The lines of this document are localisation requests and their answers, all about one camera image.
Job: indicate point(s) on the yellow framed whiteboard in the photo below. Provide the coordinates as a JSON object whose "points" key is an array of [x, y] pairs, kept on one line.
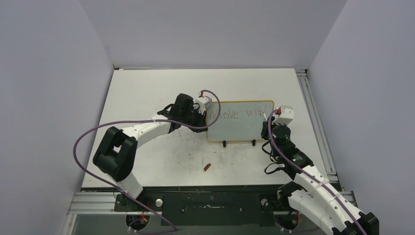
{"points": [[237, 121]]}

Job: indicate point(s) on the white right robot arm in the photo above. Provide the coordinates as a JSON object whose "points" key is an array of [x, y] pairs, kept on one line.
{"points": [[309, 192]]}

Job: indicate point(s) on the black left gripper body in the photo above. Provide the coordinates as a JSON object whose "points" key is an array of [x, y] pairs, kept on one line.
{"points": [[194, 117]]}

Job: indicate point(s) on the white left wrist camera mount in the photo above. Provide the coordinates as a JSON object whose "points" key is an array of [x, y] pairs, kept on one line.
{"points": [[201, 103]]}

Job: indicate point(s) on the red marker cap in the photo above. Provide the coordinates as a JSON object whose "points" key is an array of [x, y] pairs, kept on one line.
{"points": [[207, 167]]}

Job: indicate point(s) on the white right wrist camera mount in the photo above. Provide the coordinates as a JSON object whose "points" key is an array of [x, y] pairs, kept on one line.
{"points": [[284, 115]]}

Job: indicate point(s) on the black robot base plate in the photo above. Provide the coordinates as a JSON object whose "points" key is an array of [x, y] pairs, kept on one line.
{"points": [[219, 205]]}

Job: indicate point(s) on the aluminium frame rail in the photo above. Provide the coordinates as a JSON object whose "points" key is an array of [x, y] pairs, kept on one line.
{"points": [[92, 203], [317, 126]]}

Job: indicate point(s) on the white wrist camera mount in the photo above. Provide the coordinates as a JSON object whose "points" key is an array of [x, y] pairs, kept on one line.
{"points": [[284, 115], [201, 103]]}

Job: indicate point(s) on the aluminium frame rail front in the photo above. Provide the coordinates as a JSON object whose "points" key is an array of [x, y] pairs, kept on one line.
{"points": [[92, 203]]}

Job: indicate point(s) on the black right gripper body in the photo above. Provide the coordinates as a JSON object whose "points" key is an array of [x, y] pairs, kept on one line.
{"points": [[265, 135]]}

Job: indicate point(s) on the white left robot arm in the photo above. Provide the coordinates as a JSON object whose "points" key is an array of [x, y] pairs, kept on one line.
{"points": [[116, 152]]}

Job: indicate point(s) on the aluminium frame rail right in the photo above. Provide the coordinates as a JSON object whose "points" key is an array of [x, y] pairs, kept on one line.
{"points": [[317, 126]]}

